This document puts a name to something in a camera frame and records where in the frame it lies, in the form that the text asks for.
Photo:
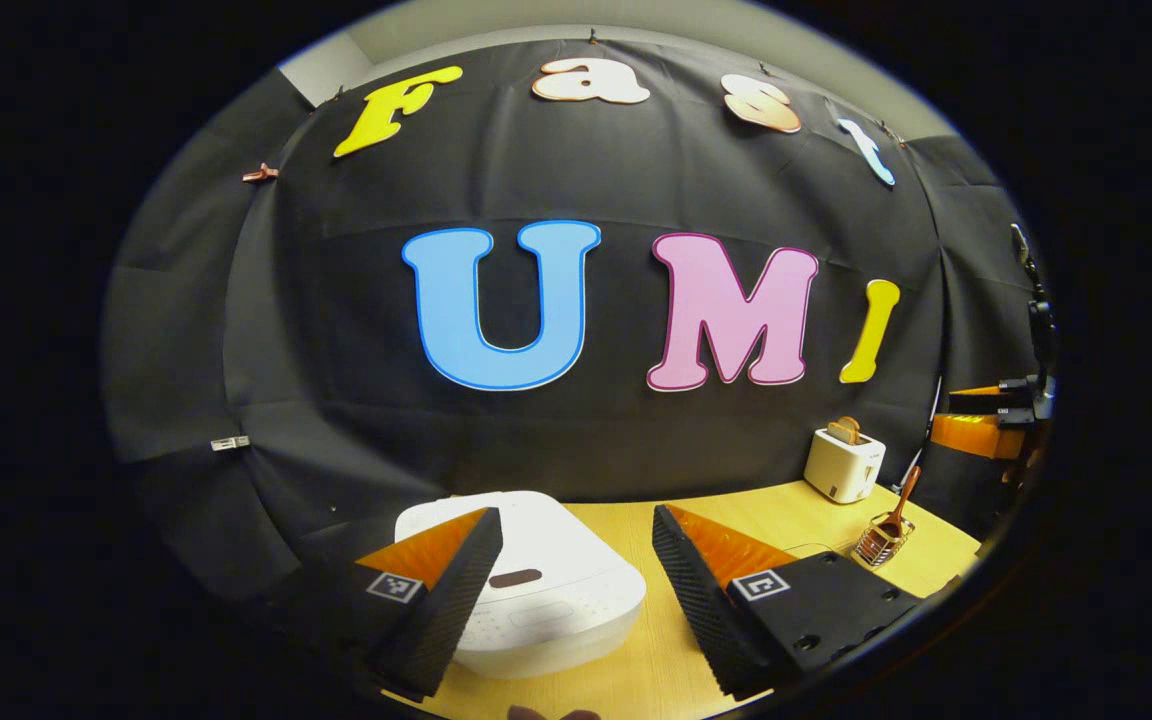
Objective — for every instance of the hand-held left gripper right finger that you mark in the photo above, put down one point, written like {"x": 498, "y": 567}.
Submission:
{"x": 696, "y": 620}

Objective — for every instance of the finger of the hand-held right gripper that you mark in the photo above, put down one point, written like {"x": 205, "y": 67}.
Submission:
{"x": 976, "y": 400}
{"x": 971, "y": 435}

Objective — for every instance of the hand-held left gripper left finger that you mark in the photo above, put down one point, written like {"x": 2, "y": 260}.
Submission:
{"x": 451, "y": 610}

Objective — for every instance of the white rice cooker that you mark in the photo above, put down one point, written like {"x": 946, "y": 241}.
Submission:
{"x": 556, "y": 560}

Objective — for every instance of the black stand pole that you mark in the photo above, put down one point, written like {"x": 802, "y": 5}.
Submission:
{"x": 1038, "y": 320}

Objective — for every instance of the toast slice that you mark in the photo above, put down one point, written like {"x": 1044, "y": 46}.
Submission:
{"x": 844, "y": 432}

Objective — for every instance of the white toaster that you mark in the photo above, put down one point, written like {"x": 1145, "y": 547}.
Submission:
{"x": 841, "y": 470}

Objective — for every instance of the white cloth clip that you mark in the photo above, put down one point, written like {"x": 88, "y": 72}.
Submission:
{"x": 230, "y": 443}

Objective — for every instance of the black backdrop cloth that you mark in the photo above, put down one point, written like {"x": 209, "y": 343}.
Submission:
{"x": 336, "y": 350}

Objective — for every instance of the copper cloth clip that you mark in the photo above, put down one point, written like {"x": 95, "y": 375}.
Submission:
{"x": 260, "y": 174}

